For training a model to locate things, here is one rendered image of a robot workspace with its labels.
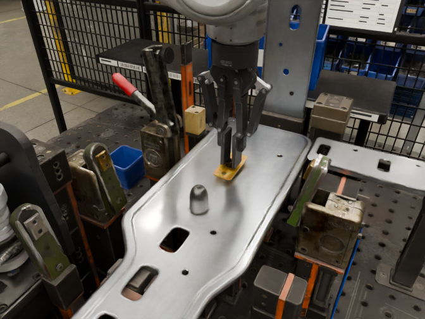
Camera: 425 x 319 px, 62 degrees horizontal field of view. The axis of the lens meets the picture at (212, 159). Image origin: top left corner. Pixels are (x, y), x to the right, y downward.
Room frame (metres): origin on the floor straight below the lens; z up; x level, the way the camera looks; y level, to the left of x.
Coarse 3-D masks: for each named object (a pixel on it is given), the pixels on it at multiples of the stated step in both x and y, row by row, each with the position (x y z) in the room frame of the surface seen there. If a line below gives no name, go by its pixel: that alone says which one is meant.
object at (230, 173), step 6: (246, 156) 0.58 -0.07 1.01; (228, 162) 0.55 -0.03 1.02; (240, 162) 0.56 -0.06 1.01; (216, 168) 0.54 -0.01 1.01; (222, 168) 0.54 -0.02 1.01; (228, 168) 0.54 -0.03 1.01; (234, 168) 0.54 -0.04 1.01; (216, 174) 0.52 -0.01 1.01; (222, 174) 0.52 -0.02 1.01; (228, 174) 0.52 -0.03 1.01; (234, 174) 0.52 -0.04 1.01
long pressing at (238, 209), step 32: (192, 160) 0.58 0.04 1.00; (256, 160) 0.58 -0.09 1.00; (288, 160) 0.58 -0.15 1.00; (160, 192) 0.48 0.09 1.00; (224, 192) 0.48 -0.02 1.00; (256, 192) 0.48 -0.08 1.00; (288, 192) 0.50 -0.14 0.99; (128, 224) 0.40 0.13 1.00; (160, 224) 0.41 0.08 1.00; (192, 224) 0.41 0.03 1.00; (224, 224) 0.41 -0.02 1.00; (256, 224) 0.41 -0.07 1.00; (128, 256) 0.34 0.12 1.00; (160, 256) 0.34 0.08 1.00; (192, 256) 0.34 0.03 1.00; (224, 256) 0.34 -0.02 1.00; (160, 288) 0.29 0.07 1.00; (192, 288) 0.29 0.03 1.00; (224, 288) 0.29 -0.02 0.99
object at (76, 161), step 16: (80, 160) 0.49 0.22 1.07; (80, 176) 0.46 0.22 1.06; (80, 192) 0.47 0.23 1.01; (96, 192) 0.45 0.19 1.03; (80, 208) 0.47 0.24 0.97; (96, 208) 0.45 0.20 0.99; (96, 224) 0.45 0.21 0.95; (112, 224) 0.46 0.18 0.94; (96, 240) 0.47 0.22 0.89; (112, 240) 0.45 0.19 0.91; (96, 256) 0.47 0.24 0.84; (112, 256) 0.45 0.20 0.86
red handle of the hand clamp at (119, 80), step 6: (114, 78) 0.66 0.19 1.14; (120, 78) 0.66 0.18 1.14; (120, 84) 0.66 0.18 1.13; (126, 84) 0.66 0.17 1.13; (126, 90) 0.65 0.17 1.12; (132, 90) 0.65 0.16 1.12; (132, 96) 0.65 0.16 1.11; (138, 96) 0.65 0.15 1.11; (138, 102) 0.64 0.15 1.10; (144, 102) 0.64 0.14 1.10; (150, 102) 0.65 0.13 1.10; (144, 108) 0.64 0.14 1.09; (150, 108) 0.63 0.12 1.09; (150, 114) 0.63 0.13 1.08
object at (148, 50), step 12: (156, 48) 0.64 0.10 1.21; (168, 48) 0.62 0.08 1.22; (144, 60) 0.62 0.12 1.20; (156, 60) 0.63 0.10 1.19; (168, 60) 0.60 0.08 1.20; (156, 72) 0.61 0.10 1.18; (156, 84) 0.61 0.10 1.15; (168, 84) 0.63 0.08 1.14; (156, 96) 0.61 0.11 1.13; (168, 96) 0.63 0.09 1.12; (156, 108) 0.61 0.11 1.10; (168, 108) 0.63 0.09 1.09; (168, 120) 0.61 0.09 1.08
